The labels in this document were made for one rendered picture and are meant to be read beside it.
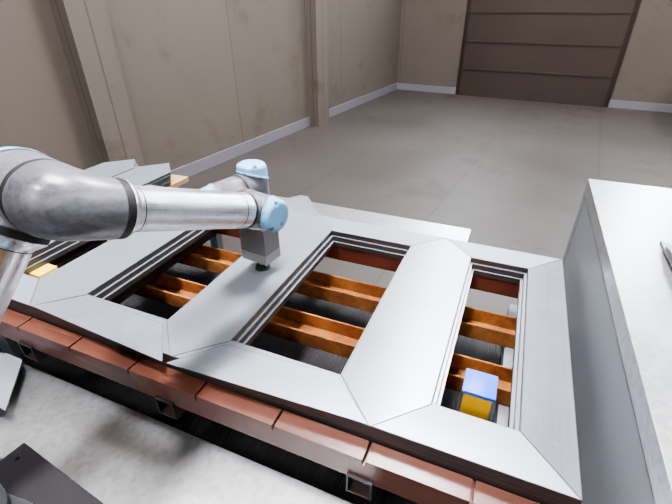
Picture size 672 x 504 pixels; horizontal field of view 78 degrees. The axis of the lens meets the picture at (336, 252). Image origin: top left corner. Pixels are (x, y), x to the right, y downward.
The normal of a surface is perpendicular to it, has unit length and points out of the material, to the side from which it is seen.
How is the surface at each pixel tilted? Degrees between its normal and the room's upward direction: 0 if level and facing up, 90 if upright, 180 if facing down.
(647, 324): 0
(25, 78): 90
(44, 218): 89
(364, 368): 0
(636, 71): 90
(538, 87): 90
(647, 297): 0
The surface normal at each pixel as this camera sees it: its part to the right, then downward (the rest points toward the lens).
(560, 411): 0.00, -0.86
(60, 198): 0.42, -0.04
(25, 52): 0.87, 0.25
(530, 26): -0.48, 0.45
